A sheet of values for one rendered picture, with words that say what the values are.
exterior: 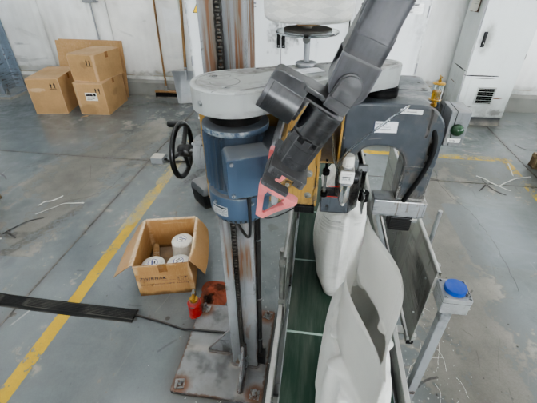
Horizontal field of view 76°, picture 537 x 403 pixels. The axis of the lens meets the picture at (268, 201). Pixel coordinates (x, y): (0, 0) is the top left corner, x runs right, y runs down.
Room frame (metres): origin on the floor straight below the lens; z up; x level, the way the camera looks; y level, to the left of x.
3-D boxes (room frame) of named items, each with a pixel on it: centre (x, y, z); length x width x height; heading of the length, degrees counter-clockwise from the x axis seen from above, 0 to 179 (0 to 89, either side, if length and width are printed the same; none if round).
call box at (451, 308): (0.68, -0.54, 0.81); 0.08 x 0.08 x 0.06; 82
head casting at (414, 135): (0.95, -0.33, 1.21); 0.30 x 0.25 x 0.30; 172
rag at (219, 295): (1.37, 0.32, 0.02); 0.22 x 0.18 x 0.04; 172
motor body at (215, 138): (0.73, 0.07, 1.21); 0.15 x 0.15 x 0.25
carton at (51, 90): (4.66, 2.83, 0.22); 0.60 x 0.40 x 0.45; 4
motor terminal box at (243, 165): (0.63, 0.04, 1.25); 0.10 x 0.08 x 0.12; 107
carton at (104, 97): (4.62, 2.23, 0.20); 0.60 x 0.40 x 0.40; 177
